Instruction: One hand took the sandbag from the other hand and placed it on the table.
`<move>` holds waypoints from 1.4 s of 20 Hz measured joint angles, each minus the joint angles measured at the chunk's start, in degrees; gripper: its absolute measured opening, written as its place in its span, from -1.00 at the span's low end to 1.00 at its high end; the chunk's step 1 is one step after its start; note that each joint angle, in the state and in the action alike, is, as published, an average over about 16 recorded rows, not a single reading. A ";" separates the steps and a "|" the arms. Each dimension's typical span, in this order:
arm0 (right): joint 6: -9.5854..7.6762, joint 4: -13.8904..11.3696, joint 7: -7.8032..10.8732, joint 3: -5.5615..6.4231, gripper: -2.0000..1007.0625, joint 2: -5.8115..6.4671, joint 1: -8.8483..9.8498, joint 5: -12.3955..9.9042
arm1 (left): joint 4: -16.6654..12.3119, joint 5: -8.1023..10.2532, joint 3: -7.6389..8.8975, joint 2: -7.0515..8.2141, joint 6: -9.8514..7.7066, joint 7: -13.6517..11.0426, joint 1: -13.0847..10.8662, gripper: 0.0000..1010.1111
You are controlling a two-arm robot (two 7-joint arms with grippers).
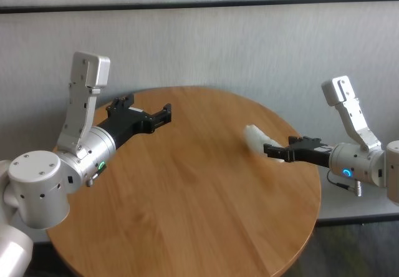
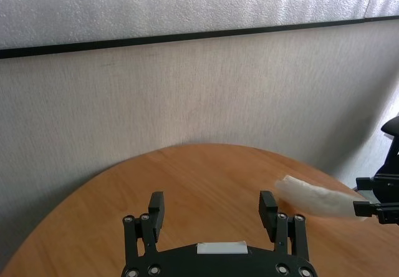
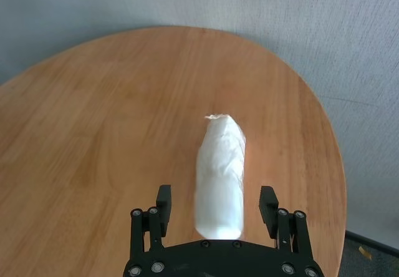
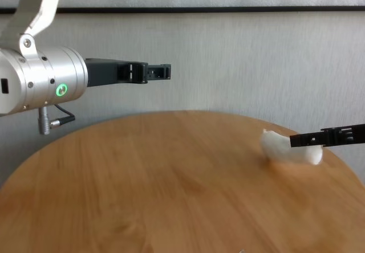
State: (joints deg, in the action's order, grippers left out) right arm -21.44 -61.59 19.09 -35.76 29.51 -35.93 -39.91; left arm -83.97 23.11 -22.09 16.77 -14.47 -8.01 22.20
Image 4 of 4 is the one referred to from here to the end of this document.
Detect black wall rail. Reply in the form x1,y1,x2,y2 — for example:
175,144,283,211
0,6,365,15

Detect left arm cable connector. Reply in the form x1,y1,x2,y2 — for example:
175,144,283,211
39,104,76,136

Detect white plastic-wrapped sandbag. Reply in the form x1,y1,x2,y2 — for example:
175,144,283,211
259,129,325,166

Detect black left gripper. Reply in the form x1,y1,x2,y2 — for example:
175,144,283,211
84,58,172,88

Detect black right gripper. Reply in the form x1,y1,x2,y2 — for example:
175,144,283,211
289,123,365,149

